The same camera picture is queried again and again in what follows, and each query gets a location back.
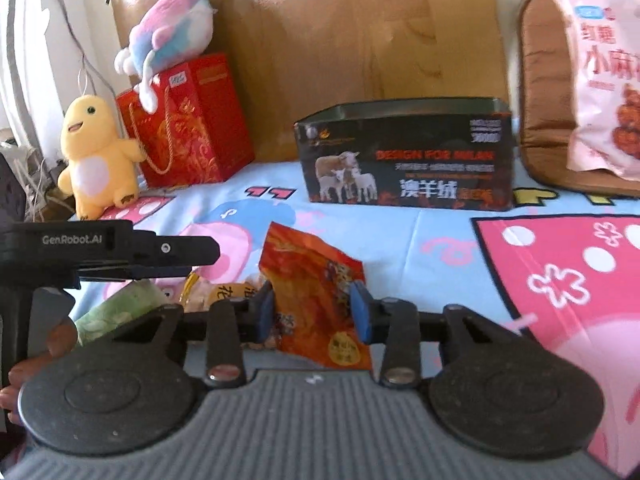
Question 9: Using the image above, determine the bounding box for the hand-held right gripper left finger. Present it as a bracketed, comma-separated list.
[107, 281, 276, 388]

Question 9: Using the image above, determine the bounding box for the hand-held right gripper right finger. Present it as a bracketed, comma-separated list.
[350, 282, 526, 388]

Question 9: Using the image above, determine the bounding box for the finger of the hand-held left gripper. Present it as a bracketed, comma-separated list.
[77, 234, 221, 288]

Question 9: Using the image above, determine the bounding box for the gold clear pastry packet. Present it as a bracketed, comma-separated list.
[182, 272, 261, 313]

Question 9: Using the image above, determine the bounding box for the orange snack packet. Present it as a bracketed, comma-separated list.
[259, 222, 375, 371]

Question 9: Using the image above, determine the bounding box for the green leaf snack packet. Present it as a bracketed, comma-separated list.
[75, 279, 168, 347]

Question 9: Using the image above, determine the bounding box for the black tin box sheep print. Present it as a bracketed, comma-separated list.
[293, 97, 515, 212]

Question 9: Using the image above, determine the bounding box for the person's left hand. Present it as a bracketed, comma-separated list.
[0, 324, 77, 426]

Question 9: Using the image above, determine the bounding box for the dark box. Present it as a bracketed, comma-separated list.
[0, 152, 27, 225]

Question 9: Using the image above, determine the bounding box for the yellow plush duck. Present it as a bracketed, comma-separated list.
[57, 95, 143, 221]

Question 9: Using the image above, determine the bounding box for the pig printed blue blanket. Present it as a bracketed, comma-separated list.
[0, 160, 640, 480]

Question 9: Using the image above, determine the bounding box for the red gift bag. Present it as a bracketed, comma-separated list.
[116, 52, 256, 190]

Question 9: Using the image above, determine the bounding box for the pastel plush toy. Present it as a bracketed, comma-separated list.
[114, 0, 218, 113]

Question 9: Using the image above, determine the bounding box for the wooden headboard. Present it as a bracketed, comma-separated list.
[111, 0, 512, 166]

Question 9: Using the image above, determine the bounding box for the brown seat cushion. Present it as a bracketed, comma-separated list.
[517, 0, 640, 196]

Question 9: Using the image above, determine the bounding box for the pink snack bag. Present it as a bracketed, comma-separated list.
[547, 0, 640, 182]

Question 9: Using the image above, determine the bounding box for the thin black cable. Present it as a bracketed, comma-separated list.
[40, 0, 116, 96]

